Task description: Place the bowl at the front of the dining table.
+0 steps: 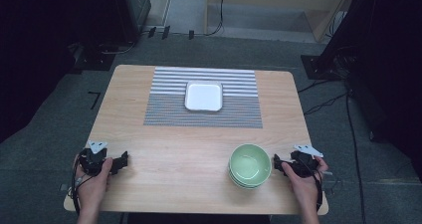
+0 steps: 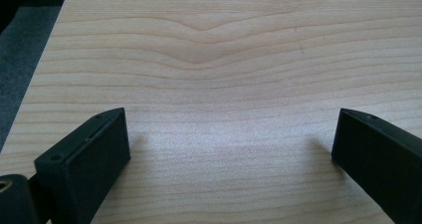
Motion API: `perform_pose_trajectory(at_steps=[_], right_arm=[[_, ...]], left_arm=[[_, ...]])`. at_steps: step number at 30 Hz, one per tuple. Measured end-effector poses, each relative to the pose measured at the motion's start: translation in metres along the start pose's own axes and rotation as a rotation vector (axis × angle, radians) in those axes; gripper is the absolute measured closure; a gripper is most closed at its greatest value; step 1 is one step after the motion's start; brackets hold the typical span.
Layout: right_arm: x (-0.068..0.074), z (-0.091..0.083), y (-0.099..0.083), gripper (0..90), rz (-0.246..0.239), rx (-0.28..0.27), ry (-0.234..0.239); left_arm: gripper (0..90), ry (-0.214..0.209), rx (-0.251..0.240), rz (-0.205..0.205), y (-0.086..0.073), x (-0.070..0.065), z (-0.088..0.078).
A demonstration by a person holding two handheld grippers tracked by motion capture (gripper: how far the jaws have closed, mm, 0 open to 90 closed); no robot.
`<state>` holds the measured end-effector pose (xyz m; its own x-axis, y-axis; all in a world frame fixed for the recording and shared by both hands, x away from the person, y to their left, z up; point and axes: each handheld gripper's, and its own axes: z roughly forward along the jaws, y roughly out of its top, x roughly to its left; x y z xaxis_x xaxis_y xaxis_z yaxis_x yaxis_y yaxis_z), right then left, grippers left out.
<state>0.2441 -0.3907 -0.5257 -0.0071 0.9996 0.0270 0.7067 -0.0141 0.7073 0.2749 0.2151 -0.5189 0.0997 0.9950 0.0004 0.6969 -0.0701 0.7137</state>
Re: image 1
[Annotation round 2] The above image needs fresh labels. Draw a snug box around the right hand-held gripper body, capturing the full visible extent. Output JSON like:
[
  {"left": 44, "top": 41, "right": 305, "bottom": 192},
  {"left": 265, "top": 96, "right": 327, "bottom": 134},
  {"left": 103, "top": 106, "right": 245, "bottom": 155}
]
[{"left": 287, "top": 143, "right": 324, "bottom": 179}]

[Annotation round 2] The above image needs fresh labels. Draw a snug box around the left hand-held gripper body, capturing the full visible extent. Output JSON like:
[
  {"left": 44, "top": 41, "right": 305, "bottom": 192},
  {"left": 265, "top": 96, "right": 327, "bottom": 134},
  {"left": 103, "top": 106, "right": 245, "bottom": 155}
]
[{"left": 78, "top": 139, "right": 111, "bottom": 177}]

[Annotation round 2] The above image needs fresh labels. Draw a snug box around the green bowl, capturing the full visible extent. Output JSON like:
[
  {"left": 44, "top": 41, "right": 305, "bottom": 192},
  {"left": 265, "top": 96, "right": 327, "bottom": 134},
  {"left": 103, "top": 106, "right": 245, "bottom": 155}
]
[
  {"left": 230, "top": 175, "right": 267, "bottom": 190},
  {"left": 229, "top": 142, "right": 273, "bottom": 186},
  {"left": 228, "top": 169, "right": 271, "bottom": 188}
]

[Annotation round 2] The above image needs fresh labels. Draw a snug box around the person's right hand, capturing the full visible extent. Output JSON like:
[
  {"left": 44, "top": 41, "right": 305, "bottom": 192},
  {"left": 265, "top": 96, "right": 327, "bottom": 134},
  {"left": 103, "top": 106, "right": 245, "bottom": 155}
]
[{"left": 281, "top": 155, "right": 330, "bottom": 215}]

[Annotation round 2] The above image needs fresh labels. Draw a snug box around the person's left hand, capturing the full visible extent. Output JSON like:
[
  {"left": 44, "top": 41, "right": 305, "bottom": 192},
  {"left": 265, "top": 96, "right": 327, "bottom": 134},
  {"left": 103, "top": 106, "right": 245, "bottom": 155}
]
[{"left": 74, "top": 154, "right": 114, "bottom": 213}]

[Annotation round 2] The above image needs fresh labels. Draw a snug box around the grey striped placemat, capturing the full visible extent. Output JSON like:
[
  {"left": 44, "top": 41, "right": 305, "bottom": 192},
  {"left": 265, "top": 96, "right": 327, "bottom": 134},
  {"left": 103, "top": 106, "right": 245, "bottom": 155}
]
[{"left": 142, "top": 66, "right": 264, "bottom": 129}]

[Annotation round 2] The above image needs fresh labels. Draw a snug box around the person's dark clothing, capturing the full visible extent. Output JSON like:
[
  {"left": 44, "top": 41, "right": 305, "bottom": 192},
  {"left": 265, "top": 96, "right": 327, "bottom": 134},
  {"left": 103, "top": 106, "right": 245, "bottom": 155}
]
[{"left": 126, "top": 213, "right": 272, "bottom": 224}]

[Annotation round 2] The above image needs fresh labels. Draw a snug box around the black stand base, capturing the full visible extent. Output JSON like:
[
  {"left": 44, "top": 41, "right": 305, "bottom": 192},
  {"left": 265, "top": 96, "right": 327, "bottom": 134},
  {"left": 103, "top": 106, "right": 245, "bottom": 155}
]
[{"left": 300, "top": 54, "right": 351, "bottom": 82}]

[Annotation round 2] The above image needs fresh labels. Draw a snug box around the white square plate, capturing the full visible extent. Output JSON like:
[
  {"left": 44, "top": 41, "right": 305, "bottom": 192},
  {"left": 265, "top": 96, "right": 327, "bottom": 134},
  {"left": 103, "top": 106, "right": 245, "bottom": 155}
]
[{"left": 184, "top": 80, "right": 224, "bottom": 112}]

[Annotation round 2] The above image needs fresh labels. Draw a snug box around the black floor plate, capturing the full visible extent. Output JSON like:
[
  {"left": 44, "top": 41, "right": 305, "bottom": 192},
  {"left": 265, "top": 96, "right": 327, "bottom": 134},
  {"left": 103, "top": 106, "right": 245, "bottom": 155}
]
[{"left": 69, "top": 42, "right": 116, "bottom": 73}]

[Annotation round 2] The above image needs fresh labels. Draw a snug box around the dark cabinet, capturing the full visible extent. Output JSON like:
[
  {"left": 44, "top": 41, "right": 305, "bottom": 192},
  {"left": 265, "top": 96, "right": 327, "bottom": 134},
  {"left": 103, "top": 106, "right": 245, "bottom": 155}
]
[{"left": 93, "top": 0, "right": 152, "bottom": 45}]

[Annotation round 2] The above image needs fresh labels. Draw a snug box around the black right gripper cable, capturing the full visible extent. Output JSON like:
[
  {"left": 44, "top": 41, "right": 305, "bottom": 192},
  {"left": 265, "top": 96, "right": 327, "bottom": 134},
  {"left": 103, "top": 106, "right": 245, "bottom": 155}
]
[{"left": 311, "top": 167, "right": 334, "bottom": 213}]

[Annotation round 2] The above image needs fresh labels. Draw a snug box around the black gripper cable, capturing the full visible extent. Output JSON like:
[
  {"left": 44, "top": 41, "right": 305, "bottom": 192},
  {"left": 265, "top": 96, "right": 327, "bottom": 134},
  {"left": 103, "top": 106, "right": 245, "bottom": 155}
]
[
  {"left": 70, "top": 153, "right": 88, "bottom": 216},
  {"left": 311, "top": 167, "right": 334, "bottom": 213}
]

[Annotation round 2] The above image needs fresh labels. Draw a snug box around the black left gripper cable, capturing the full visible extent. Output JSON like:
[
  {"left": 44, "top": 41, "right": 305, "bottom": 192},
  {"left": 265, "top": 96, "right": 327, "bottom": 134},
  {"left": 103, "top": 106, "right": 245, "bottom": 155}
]
[{"left": 70, "top": 153, "right": 88, "bottom": 216}]

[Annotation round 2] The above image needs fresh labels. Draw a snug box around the long black floor cable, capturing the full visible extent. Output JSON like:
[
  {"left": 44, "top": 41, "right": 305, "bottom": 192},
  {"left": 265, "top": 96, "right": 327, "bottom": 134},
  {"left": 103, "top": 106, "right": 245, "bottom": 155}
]
[{"left": 344, "top": 90, "right": 367, "bottom": 224}]

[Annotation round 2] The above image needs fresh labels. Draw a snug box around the black hanging cable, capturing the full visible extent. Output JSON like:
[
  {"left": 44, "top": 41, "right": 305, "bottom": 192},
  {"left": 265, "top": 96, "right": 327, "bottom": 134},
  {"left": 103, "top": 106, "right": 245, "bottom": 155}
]
[{"left": 204, "top": 0, "right": 227, "bottom": 37}]

